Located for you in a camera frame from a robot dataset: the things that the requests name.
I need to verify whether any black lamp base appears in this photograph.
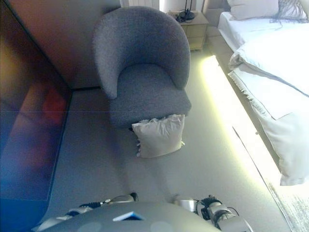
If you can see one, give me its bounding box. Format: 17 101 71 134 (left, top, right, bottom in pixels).
175 0 196 21

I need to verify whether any silver black robot right leg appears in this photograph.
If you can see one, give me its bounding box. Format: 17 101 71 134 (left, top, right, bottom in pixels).
172 194 197 212

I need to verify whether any bed with lit base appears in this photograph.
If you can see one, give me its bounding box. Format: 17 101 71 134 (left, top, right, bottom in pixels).
200 0 309 187

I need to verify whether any white fringed cushion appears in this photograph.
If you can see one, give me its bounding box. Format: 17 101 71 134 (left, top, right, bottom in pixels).
131 114 186 159

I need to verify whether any pale patterned rug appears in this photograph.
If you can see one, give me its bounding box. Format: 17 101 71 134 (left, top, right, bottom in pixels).
265 181 309 232

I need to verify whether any white duvet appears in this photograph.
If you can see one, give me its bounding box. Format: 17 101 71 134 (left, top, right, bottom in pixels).
228 29 309 97

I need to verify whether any black oblong object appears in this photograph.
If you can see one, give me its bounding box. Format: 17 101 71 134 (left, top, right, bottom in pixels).
106 192 140 204

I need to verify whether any dark glossy cabinet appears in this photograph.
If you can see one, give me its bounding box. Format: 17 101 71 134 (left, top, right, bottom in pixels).
0 0 73 232

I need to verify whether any beige wooden nightstand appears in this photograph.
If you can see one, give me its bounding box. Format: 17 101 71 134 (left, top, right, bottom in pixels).
180 12 210 51

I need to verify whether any cream fringed bedspread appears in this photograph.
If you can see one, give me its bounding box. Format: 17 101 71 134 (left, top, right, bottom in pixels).
228 70 309 187

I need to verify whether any white pillow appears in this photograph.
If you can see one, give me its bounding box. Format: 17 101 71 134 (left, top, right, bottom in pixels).
226 0 281 20

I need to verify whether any grey robot torso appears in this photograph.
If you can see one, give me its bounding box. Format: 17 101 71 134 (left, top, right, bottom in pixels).
40 202 223 232

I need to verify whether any grey tasselled throw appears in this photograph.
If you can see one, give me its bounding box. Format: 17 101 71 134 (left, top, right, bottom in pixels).
269 0 309 25

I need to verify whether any grey fabric tub armchair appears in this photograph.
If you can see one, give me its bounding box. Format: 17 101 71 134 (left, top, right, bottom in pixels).
92 6 193 129

